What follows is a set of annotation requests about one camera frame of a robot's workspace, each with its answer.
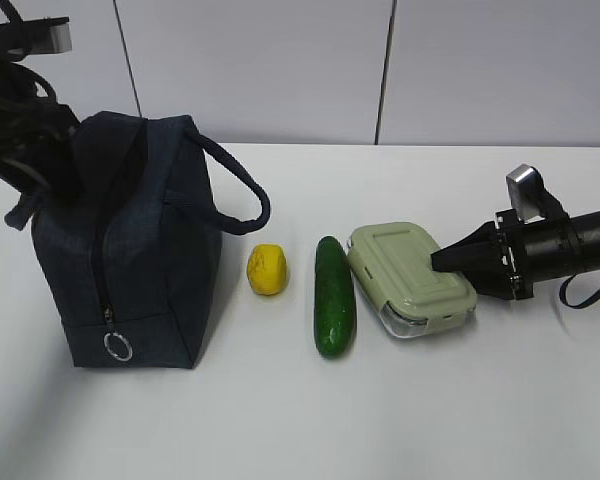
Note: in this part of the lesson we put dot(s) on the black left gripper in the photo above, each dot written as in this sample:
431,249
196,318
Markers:
36,148

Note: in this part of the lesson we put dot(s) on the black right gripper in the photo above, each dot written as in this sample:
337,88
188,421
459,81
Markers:
493,258

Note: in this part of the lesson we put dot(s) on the dark blue lunch bag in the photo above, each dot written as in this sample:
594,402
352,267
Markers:
132,261

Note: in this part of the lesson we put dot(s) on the green lidded glass container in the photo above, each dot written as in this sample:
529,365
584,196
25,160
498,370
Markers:
392,263

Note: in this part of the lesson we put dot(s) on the green cucumber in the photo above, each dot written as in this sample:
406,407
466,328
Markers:
334,317

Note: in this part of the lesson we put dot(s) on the yellow lemon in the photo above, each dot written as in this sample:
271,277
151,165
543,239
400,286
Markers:
267,269

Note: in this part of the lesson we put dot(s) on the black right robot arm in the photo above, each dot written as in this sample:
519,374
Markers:
563,247

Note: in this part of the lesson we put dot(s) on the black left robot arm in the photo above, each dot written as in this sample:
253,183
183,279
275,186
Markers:
20,84

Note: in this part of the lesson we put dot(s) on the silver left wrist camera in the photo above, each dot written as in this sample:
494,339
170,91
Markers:
49,35

